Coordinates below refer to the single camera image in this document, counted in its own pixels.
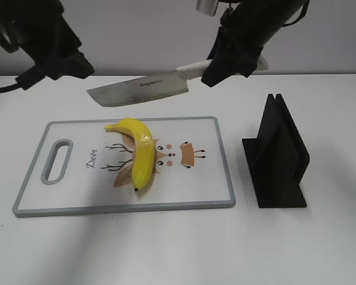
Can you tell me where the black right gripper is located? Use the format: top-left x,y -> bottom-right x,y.
201,1 -> 285,87

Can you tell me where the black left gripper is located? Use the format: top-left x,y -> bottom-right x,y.
0,1 -> 94,80

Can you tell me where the white handled cleaver knife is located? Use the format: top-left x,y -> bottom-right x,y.
87,55 -> 269,108

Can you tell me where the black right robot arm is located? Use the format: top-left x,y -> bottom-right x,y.
201,0 -> 310,87

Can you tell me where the yellow plastic banana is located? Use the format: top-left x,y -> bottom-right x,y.
104,118 -> 155,190

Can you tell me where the white grey cutting board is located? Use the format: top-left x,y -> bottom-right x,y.
12,116 -> 236,217

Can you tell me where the black knife stand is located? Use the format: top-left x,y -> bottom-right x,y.
242,94 -> 310,208

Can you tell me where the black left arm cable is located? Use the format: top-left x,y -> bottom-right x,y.
0,66 -> 48,95

